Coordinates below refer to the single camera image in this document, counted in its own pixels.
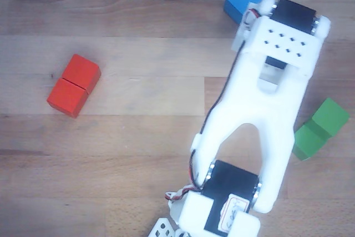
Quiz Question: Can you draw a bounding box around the long red block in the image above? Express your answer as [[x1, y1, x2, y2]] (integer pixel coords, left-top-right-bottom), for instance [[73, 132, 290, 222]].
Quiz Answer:
[[46, 53, 102, 119]]

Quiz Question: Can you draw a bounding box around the long green block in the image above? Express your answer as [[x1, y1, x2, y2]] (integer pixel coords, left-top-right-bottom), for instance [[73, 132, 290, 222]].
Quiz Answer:
[[292, 120, 333, 162]]

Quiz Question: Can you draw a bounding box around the white handwritten label sticker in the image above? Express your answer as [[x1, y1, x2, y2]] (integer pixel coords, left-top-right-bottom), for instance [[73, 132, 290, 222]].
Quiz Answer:
[[219, 195, 249, 232]]

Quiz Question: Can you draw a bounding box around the red black white servo cable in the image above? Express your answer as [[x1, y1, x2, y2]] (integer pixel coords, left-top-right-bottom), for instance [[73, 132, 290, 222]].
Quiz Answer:
[[245, 8, 260, 23], [189, 39, 246, 190], [165, 183, 202, 202]]

